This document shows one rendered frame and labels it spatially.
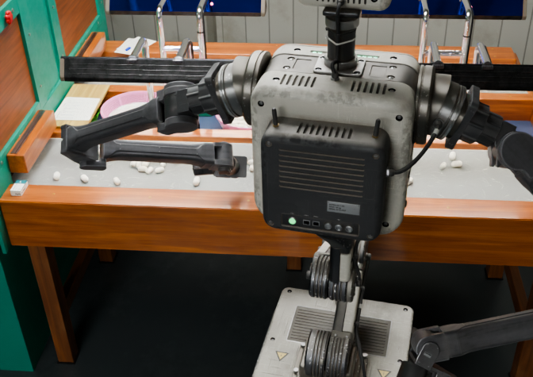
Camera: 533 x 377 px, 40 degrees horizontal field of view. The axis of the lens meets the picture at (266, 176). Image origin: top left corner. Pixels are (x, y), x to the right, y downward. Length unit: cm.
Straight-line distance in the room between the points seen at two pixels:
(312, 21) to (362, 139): 283
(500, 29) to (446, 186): 181
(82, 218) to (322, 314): 82
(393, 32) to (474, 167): 173
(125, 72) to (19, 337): 104
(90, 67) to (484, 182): 133
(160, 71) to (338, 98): 106
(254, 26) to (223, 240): 216
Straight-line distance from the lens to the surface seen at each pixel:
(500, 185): 251
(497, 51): 335
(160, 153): 203
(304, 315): 234
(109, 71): 246
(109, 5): 299
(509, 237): 237
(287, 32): 428
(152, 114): 174
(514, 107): 299
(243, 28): 434
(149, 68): 243
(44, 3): 287
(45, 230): 251
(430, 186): 246
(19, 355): 292
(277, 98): 147
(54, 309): 276
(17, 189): 249
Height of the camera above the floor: 214
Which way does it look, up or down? 35 degrees down
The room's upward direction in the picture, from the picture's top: 2 degrees counter-clockwise
